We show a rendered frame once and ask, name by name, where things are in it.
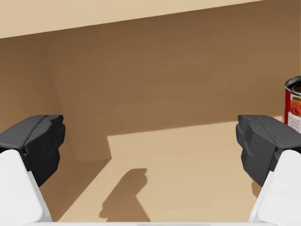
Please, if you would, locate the pale wooden shelf unit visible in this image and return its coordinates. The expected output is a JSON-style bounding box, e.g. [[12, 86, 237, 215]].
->
[[0, 0, 301, 223]]

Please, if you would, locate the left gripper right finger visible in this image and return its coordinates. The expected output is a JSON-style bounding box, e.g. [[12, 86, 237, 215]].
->
[[235, 114, 301, 223]]

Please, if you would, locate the red and white can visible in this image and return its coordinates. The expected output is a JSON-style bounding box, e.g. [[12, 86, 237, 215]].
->
[[284, 75, 301, 135]]

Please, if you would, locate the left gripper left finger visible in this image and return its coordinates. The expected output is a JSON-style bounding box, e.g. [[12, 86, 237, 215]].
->
[[0, 114, 66, 223]]

